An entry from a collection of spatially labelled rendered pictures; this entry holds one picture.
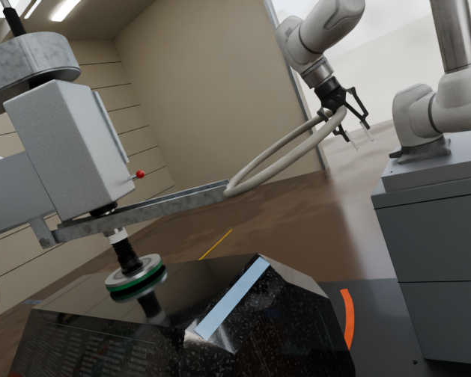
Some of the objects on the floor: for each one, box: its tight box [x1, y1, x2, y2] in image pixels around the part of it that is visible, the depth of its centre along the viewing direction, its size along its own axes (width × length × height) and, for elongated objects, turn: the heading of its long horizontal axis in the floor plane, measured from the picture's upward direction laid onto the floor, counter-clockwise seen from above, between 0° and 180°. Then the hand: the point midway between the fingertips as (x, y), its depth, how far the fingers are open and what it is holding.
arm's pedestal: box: [371, 174, 471, 365], centre depth 144 cm, size 50×50×80 cm
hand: (359, 136), depth 105 cm, fingers closed on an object, 4 cm apart
